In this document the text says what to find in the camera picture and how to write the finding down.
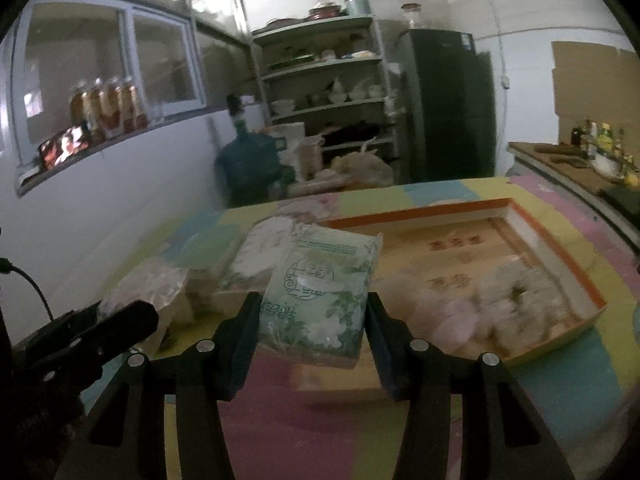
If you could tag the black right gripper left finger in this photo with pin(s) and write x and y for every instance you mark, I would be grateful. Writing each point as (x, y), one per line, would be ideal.
(210, 371)

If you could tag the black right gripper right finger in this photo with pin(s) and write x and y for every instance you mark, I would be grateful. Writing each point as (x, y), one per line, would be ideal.
(503, 435)

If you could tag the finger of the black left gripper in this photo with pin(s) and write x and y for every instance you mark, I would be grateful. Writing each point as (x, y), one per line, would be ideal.
(84, 339)

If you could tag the green tissue packet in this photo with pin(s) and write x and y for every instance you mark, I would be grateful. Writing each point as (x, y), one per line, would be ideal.
(313, 308)

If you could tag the white floral scrunchie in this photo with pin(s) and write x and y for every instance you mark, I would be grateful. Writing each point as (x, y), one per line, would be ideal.
(518, 306)

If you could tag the colourful striped cartoon tablecloth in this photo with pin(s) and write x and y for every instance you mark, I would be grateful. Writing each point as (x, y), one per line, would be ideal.
(615, 326)

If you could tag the green tissue box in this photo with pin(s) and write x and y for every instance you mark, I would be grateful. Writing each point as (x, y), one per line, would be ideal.
(208, 252)

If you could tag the floral tissue box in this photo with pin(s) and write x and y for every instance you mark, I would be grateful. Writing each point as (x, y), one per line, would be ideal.
(250, 270)

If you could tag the orange cardboard tray box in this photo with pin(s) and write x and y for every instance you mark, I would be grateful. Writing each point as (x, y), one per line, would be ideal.
(432, 258)

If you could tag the phone showing video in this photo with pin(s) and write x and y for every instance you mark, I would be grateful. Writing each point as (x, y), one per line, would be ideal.
(63, 146)

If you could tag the blue water jug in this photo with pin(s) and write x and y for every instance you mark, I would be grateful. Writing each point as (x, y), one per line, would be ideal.
(249, 164)

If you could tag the amber glass jar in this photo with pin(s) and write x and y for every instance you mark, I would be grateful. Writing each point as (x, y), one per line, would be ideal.
(112, 110)
(80, 114)
(133, 113)
(99, 127)

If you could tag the white bucket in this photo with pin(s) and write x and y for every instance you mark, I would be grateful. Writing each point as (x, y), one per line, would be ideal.
(288, 137)

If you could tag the white plastic bag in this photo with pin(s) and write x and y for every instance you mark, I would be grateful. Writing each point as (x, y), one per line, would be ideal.
(358, 170)

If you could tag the kitchen counter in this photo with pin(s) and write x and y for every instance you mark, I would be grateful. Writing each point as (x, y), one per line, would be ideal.
(615, 203)

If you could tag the white bowl on counter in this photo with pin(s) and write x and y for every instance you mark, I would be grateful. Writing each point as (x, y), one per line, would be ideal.
(606, 166)

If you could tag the sliding glass window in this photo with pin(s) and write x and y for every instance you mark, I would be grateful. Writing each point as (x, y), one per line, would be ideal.
(55, 43)

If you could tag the yellow oil bottle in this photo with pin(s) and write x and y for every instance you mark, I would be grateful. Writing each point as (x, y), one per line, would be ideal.
(605, 142)

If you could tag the metal storage shelf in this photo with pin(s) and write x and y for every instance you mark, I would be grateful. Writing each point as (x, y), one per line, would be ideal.
(331, 76)

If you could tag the black refrigerator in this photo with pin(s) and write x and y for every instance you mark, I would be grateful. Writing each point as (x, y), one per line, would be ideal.
(451, 105)

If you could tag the brown cardboard sheet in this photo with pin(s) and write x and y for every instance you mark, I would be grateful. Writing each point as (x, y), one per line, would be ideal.
(596, 82)

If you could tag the red lidded pot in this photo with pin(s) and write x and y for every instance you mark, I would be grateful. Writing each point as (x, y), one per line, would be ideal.
(324, 9)

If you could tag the teal pot on shelf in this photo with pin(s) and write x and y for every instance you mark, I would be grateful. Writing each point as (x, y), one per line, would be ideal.
(357, 7)

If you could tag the glass jar on fridge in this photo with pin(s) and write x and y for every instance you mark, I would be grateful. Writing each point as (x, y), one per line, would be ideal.
(412, 15)

